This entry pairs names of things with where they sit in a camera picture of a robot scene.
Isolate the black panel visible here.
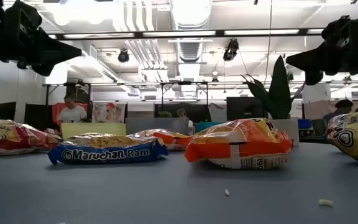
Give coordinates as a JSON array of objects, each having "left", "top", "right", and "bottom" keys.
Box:
[{"left": 24, "top": 103, "right": 54, "bottom": 131}]

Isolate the yellow red ramen pack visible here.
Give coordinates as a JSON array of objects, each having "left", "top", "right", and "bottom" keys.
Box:
[{"left": 325, "top": 111, "right": 358, "bottom": 164}]

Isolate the white plant pot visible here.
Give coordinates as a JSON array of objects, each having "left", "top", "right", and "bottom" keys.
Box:
[{"left": 270, "top": 118, "right": 300, "bottom": 147}]

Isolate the teal plastic bin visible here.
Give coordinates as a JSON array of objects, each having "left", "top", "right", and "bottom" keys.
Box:
[{"left": 193, "top": 121, "right": 229, "bottom": 135}]

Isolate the green snake plant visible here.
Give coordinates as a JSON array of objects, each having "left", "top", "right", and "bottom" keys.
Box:
[{"left": 240, "top": 55, "right": 306, "bottom": 121}]

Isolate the colourful poster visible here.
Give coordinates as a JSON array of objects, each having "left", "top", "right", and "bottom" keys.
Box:
[{"left": 91, "top": 101, "right": 127, "bottom": 124}]

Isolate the wide black screen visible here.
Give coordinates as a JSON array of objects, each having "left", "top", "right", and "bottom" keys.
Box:
[{"left": 154, "top": 103, "right": 213, "bottom": 124}]

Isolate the yellow plastic bin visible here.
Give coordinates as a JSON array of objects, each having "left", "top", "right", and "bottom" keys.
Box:
[{"left": 60, "top": 122, "right": 127, "bottom": 140}]

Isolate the beige cloth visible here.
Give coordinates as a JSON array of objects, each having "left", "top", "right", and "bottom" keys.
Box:
[{"left": 303, "top": 99, "right": 338, "bottom": 121}]

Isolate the blue box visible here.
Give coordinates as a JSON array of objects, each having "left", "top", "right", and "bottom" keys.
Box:
[{"left": 297, "top": 118, "right": 313, "bottom": 130}]

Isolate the black overhead camera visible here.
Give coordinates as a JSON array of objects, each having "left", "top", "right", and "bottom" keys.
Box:
[{"left": 223, "top": 38, "right": 240, "bottom": 62}]

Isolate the blue ramen pack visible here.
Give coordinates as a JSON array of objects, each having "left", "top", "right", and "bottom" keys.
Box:
[{"left": 47, "top": 133, "right": 170, "bottom": 166}]

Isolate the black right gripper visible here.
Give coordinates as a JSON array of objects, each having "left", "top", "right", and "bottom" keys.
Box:
[{"left": 286, "top": 15, "right": 358, "bottom": 86}]

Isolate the orange ramen pack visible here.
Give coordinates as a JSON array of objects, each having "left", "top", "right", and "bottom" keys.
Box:
[
  {"left": 128, "top": 128, "right": 194, "bottom": 152},
  {"left": 184, "top": 117, "right": 294, "bottom": 170}
]

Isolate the black monitor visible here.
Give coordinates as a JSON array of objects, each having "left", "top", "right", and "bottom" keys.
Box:
[
  {"left": 0, "top": 101, "right": 17, "bottom": 121},
  {"left": 226, "top": 96, "right": 265, "bottom": 121}
]

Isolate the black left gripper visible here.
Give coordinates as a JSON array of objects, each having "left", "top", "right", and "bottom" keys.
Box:
[{"left": 4, "top": 0, "right": 83, "bottom": 77}]

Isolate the grey translucent bin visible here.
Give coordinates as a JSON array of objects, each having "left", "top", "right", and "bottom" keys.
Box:
[{"left": 125, "top": 117, "right": 190, "bottom": 136}]

